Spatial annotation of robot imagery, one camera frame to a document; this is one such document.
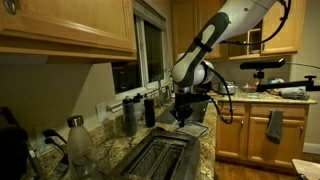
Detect small food bowl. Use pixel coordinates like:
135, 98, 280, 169
241, 82, 258, 94

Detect grey hanging dish towel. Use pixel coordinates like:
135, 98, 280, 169
265, 109, 285, 145

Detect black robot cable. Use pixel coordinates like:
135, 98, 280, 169
201, 0, 293, 126

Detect white switch plate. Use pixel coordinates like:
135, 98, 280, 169
95, 102, 109, 124

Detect wooden base cabinet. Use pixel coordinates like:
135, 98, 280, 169
214, 101, 310, 173

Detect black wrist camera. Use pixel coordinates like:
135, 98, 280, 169
197, 91, 211, 102

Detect chrome kitchen faucet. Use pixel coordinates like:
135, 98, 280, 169
157, 68, 175, 108

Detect silver two slot toaster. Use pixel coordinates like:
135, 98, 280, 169
107, 128, 202, 180

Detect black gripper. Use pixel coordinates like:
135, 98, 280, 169
169, 91, 200, 128

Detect dark grey sports bottle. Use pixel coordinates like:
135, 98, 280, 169
121, 95, 139, 138

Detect square lidded plastic container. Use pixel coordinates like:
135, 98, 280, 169
175, 121, 210, 140

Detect light wooden wall cabinet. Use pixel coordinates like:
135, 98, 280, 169
0, 0, 138, 65

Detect black power plug cable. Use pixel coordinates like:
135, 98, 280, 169
42, 128, 71, 174

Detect silver cabinet knob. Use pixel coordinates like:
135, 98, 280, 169
3, 0, 18, 16

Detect white sports bottle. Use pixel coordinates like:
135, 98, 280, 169
133, 93, 146, 127

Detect wooden double door cabinet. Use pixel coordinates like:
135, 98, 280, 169
171, 0, 231, 64

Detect black water bottle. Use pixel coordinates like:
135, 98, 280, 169
143, 94, 157, 129

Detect grey cloth pile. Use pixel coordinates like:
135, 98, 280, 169
279, 85, 311, 102

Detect white framed window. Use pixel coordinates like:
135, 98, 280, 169
111, 4, 168, 98

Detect black stereo camera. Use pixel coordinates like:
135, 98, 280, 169
238, 57, 287, 81

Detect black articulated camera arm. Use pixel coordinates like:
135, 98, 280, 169
255, 75, 320, 94

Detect light wooden table corner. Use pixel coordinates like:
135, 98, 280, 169
291, 158, 320, 180

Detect clear bottle steel cap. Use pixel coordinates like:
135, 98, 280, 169
66, 114, 101, 180

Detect stainless steel sink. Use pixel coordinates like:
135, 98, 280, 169
155, 99, 210, 127

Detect black coffee maker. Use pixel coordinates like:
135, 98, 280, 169
0, 106, 31, 180

